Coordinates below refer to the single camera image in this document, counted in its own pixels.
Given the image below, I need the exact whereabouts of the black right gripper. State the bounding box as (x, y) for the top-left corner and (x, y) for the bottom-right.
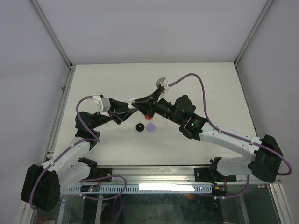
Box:
(132, 89), (183, 126)

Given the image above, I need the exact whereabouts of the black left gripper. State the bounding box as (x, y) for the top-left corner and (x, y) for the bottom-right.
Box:
(91, 98), (137, 130)

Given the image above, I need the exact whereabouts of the black round charging case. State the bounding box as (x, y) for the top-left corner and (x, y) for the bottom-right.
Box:
(135, 123), (145, 132)

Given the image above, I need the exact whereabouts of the purple round earbud charging case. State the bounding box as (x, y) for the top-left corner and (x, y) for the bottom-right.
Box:
(146, 123), (156, 132)

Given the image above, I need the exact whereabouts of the white round charging case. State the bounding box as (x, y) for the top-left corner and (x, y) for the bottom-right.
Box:
(128, 98), (136, 109)

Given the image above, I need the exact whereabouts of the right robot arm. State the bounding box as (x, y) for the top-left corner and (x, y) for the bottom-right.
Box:
(129, 91), (283, 183)

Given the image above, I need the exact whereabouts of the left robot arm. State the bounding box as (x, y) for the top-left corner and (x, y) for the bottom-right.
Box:
(21, 95), (138, 212)

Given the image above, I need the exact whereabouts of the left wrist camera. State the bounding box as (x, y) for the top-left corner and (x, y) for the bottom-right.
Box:
(92, 95), (111, 117)

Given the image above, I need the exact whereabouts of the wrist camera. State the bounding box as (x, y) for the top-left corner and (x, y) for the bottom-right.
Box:
(155, 77), (170, 94)
(92, 95), (111, 117)

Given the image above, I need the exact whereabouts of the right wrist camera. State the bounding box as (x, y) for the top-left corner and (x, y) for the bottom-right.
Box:
(155, 77), (170, 94)

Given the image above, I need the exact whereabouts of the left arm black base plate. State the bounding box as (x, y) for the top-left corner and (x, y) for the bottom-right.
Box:
(93, 167), (113, 182)

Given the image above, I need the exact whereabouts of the aluminium mounting rail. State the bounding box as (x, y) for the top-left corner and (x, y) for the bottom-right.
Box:
(42, 165), (280, 185)

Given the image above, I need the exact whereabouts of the white slotted cable duct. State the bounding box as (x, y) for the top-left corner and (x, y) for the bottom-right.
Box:
(64, 183), (212, 195)

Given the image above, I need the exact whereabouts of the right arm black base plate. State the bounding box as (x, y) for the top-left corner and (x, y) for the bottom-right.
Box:
(193, 167), (237, 185)

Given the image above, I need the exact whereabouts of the aluminium frame post left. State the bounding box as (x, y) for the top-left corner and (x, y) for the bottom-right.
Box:
(29, 0), (72, 68)

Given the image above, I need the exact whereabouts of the aluminium frame post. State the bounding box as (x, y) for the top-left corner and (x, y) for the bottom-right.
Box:
(234, 0), (275, 68)
(29, 0), (72, 68)

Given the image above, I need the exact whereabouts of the aluminium frame post right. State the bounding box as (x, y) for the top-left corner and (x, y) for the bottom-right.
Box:
(234, 0), (275, 68)

